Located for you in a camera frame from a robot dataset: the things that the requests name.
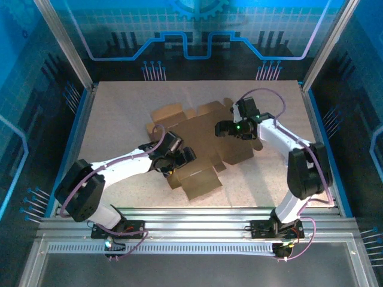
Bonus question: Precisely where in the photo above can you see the aluminium framed dark panel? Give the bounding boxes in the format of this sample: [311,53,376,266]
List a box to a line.
[17,233,381,287]

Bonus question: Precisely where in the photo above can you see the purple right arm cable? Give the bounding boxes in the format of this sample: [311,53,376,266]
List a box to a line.
[239,88,335,262]

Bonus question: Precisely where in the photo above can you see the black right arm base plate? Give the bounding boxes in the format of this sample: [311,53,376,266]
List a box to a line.
[250,219,305,239]

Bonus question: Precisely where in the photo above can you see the brown cardboard paper box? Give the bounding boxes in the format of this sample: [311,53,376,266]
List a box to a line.
[145,100,264,200]

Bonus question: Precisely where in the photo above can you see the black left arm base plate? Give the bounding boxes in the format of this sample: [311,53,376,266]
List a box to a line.
[90,219,147,240]

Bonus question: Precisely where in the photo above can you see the aluminium frame rails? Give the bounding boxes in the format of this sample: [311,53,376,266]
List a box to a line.
[35,206,360,240]

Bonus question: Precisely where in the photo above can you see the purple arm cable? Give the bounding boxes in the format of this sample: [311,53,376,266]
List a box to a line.
[59,124,167,261]
[239,88,335,262]

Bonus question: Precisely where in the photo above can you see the aluminium corner post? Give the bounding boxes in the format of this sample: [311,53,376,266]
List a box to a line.
[32,0,94,90]
[301,0,361,90]

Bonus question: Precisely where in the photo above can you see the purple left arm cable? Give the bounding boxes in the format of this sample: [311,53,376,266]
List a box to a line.
[59,124,167,261]

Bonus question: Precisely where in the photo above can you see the slotted grey cable duct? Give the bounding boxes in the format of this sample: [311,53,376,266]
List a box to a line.
[47,242,278,255]

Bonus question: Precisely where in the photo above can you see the blue table edge strip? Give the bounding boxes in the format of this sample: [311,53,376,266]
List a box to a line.
[307,88,354,218]

